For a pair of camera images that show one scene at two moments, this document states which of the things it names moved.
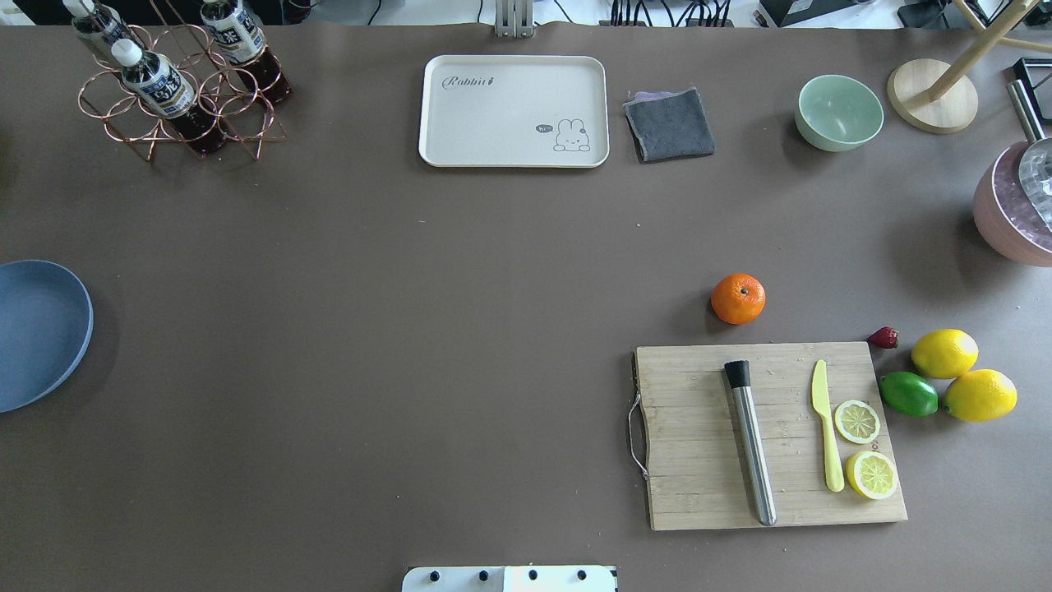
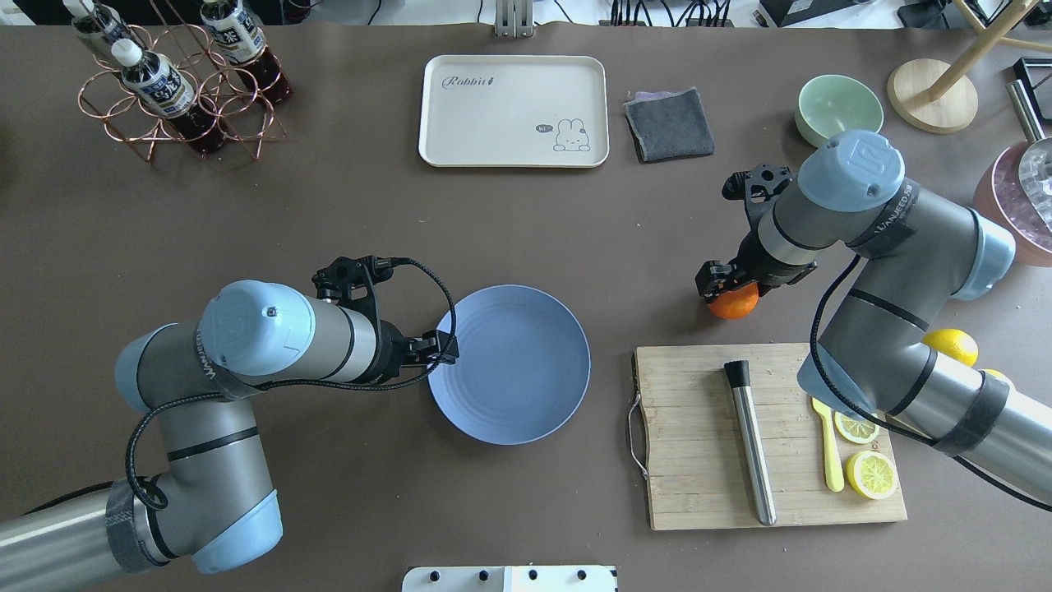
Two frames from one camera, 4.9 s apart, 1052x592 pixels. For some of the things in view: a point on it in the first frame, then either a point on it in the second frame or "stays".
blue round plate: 47,318 -> 523,367
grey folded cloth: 670,125 stays
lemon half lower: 873,474 stays
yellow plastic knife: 820,403 stays
